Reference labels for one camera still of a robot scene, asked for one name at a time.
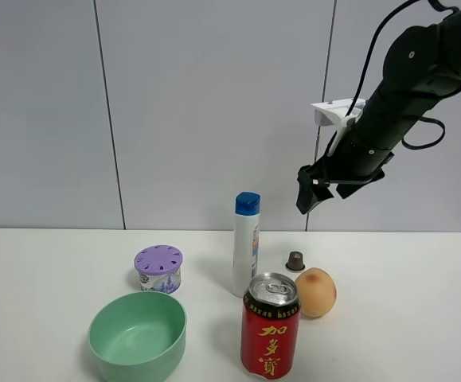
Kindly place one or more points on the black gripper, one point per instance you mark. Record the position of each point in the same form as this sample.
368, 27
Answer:
352, 166

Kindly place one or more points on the brown coffee capsule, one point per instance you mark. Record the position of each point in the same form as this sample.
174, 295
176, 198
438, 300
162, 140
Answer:
295, 262

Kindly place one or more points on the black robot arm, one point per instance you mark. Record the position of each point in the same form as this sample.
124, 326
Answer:
421, 68

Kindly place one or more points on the white bottle blue cap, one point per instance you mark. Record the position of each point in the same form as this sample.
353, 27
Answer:
246, 241

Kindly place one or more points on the yellow peach fruit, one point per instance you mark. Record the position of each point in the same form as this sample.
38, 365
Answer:
317, 292

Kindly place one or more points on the red drink can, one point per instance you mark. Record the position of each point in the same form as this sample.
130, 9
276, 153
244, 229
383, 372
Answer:
270, 323

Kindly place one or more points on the purple lid air freshener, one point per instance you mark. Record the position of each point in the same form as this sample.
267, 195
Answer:
159, 268

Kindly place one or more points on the green plastic bowl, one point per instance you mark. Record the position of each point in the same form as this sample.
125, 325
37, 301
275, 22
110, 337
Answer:
139, 337

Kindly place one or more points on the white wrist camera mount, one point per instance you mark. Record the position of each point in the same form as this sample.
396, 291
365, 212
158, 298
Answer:
334, 113

